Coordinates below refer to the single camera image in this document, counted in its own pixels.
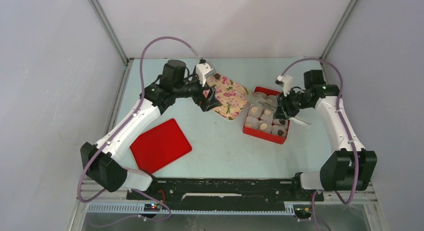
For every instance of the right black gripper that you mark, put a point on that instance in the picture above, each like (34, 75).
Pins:
(284, 110)

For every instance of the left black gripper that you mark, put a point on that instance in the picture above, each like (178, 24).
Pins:
(206, 103)

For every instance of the steel tongs white handle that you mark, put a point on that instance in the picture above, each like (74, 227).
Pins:
(263, 103)

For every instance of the red chocolate box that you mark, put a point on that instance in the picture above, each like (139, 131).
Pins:
(264, 126)

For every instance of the red box lid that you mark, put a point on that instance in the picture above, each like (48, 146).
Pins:
(160, 146)

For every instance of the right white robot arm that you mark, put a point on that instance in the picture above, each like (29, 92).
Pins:
(351, 165)

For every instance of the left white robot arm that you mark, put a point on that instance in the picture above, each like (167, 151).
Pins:
(101, 160)

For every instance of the floral serving tray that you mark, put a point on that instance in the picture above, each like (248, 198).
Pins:
(230, 94)

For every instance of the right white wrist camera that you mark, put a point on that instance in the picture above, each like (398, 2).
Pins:
(286, 82)

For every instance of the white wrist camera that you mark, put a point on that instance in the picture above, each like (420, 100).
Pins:
(286, 82)
(204, 71)

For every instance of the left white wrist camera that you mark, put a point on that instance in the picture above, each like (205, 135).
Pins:
(204, 71)

